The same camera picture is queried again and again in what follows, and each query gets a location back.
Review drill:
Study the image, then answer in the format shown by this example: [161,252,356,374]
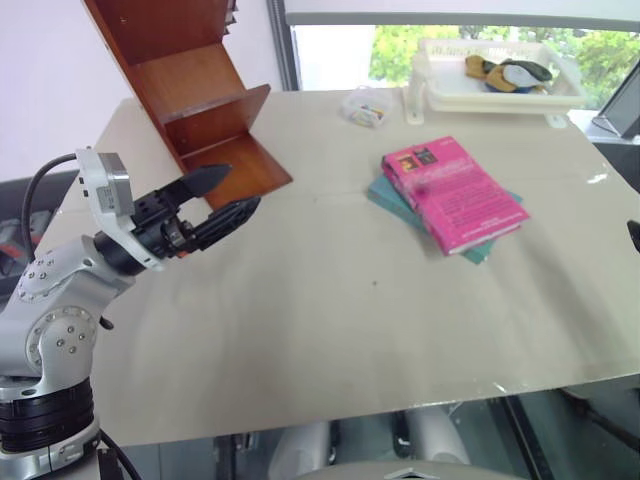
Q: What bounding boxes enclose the white plastic stacked tray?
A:
[401,36,588,127]

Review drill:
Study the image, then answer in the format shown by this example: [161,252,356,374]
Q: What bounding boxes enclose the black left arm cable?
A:
[20,153,84,264]

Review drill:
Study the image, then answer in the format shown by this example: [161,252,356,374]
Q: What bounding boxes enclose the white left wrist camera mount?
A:
[74,146,167,274]

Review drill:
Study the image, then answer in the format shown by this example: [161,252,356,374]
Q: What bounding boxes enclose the white and dark fabric item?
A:
[483,58,554,96]

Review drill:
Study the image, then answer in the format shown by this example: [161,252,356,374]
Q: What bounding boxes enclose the grey rounded robot torso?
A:
[297,460,529,480]

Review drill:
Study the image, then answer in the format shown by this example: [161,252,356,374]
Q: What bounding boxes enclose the brown wooden bookshelf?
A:
[82,0,294,212]

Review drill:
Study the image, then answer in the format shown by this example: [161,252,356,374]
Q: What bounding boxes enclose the clear plastic box of clips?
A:
[340,85,394,130]

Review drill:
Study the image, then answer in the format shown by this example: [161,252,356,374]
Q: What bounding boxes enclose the grey window frame post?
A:
[266,0,303,92]

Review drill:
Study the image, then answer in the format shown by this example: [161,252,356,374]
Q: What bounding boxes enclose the grey rounded robot leg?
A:
[402,406,472,467]
[268,421,332,480]

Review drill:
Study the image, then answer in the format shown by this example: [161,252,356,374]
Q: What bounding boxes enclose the teal book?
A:
[366,172,524,266]

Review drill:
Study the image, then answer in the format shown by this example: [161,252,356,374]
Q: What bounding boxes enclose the black table frame bar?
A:
[501,393,552,480]

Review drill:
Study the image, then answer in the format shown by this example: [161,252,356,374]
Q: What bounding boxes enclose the yellow fabric item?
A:
[464,54,502,82]

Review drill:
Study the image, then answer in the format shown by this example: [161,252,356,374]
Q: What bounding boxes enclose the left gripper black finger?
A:
[191,195,263,251]
[174,163,234,204]

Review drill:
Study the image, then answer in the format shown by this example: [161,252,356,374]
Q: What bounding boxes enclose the black cable under arm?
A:
[96,428,147,480]

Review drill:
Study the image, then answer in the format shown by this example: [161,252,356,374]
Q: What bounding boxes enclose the pink book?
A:
[381,135,532,257]

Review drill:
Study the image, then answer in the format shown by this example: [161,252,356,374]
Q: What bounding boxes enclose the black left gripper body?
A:
[131,191,198,260]

